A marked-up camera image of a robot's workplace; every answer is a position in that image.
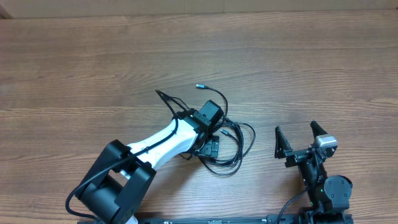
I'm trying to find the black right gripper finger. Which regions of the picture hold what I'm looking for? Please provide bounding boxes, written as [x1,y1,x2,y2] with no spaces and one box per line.
[274,126,292,158]
[310,120,327,138]

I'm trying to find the black usb cable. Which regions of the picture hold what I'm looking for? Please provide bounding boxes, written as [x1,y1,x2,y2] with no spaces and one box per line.
[180,83,256,177]

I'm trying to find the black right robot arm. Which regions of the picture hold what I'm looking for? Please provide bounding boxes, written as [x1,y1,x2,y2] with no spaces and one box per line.
[274,120,354,224]

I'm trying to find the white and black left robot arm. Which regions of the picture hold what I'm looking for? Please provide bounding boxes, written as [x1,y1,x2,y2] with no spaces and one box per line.
[71,108,224,224]

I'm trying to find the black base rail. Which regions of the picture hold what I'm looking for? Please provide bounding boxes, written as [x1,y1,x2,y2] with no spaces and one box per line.
[77,214,354,224]

